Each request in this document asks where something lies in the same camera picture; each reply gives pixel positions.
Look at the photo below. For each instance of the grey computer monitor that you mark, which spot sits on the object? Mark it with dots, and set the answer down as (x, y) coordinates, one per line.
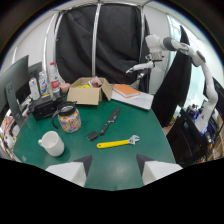
(11, 87)

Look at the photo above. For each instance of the pink cup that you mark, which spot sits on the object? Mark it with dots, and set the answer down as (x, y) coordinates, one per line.
(64, 87)

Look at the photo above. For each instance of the black kitchen knife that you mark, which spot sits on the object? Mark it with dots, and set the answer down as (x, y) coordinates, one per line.
(110, 120)

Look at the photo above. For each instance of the clear bottle red label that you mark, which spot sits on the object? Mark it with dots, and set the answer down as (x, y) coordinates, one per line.
(54, 80)

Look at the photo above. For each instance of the bottle with yellow blue label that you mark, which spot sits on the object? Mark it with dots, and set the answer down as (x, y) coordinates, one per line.
(43, 83)

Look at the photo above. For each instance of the black draped cloth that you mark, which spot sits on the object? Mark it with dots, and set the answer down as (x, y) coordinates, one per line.
(173, 86)

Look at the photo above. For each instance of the white ceramic mug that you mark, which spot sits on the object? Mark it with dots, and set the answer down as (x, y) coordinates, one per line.
(52, 143)

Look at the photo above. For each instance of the white notebook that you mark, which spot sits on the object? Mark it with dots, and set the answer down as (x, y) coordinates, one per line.
(135, 98)

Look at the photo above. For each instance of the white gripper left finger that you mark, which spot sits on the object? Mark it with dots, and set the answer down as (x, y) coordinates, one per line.
(70, 171)

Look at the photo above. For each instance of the open cardboard box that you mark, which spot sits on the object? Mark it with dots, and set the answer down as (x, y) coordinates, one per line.
(88, 92)

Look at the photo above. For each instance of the colourful patterned jug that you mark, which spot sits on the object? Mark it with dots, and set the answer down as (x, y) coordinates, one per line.
(68, 117)

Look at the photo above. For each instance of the white bottle dark cap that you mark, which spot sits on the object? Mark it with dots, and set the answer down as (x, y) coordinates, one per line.
(34, 88)

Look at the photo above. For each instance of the black box device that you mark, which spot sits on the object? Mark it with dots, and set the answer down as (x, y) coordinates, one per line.
(46, 108)

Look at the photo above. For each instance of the orange book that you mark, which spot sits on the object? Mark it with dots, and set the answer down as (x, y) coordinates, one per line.
(125, 90)

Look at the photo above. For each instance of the black backdrop curtain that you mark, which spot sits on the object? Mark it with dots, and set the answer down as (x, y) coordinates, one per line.
(100, 43)

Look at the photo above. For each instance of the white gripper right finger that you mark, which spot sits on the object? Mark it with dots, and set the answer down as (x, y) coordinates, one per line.
(156, 170)

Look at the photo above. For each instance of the small black binder clip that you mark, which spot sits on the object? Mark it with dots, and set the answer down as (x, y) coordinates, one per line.
(92, 135)

